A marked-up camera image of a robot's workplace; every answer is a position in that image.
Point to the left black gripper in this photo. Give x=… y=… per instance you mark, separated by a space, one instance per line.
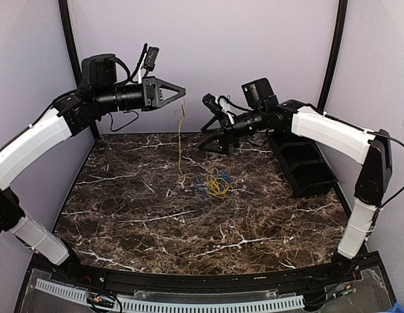
x=152 y=92

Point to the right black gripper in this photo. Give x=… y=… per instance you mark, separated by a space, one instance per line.
x=226 y=128

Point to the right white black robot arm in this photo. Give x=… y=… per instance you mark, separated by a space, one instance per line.
x=294 y=119

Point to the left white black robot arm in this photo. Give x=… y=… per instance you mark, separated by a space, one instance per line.
x=98 y=93

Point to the black three-compartment bin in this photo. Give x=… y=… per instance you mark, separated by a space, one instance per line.
x=303 y=165

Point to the blue object at corner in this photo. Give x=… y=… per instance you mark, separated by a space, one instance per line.
x=398 y=308

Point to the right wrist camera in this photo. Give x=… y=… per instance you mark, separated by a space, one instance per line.
x=220 y=106

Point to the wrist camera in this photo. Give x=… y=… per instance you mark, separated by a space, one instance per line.
x=147 y=62
x=220 y=106

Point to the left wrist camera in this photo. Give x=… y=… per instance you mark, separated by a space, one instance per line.
x=147 y=62

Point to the right black frame post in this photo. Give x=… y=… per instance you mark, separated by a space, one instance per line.
x=333 y=55

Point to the black frame post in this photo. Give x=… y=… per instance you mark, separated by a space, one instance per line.
x=73 y=42
x=333 y=55

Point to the left black frame post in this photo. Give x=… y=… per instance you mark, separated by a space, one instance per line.
x=73 y=42

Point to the black front rail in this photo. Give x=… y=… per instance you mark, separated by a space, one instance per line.
x=367 y=272

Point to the white slotted cable duct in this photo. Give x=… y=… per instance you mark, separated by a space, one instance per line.
x=162 y=302

